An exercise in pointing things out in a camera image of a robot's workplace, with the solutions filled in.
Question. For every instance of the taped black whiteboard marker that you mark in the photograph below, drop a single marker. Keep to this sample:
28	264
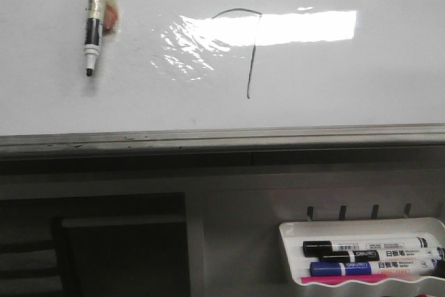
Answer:
102	17

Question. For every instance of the white whiteboard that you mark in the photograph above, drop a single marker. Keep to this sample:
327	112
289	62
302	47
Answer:
222	64

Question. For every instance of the grey aluminium whiteboard ledge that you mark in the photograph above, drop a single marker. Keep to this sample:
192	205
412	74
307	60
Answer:
195	141

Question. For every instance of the white plastic marker tray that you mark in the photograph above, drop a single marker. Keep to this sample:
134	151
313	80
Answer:
296	264

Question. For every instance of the upper black capped marker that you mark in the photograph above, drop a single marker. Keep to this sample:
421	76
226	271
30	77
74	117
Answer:
314	248

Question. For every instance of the black capped marker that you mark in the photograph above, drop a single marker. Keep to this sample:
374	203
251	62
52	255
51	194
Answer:
352	256
314	248

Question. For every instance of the blue capped marker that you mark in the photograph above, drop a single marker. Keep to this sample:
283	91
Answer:
402	267

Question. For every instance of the dark cabinet panel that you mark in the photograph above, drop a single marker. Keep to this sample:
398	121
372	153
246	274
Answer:
123	256

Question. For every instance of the middle black capped marker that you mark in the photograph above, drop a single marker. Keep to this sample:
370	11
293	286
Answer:
352	256

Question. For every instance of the dark object at tray end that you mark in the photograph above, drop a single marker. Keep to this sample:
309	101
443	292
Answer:
439	270

